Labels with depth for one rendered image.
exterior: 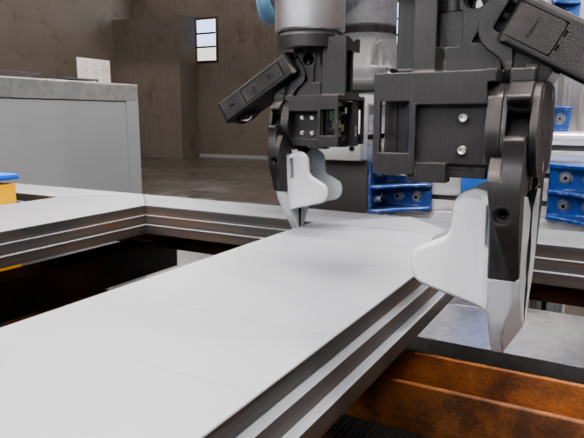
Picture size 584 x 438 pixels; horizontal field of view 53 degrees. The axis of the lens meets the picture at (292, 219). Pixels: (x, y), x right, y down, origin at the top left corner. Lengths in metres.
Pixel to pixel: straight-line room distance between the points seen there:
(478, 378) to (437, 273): 0.33
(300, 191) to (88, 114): 0.82
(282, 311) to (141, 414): 0.14
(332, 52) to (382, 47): 0.49
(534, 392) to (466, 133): 0.38
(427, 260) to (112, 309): 0.20
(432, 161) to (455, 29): 0.07
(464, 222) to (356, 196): 0.68
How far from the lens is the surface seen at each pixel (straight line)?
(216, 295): 0.42
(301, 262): 0.50
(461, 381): 0.65
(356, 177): 0.99
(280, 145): 0.62
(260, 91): 0.65
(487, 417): 0.58
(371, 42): 1.10
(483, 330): 0.87
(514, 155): 0.29
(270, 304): 0.39
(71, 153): 1.36
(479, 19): 0.32
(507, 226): 0.29
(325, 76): 0.62
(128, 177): 1.47
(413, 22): 0.35
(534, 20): 0.31
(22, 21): 13.58
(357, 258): 0.52
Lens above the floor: 0.97
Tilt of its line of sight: 10 degrees down
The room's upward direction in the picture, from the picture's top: straight up
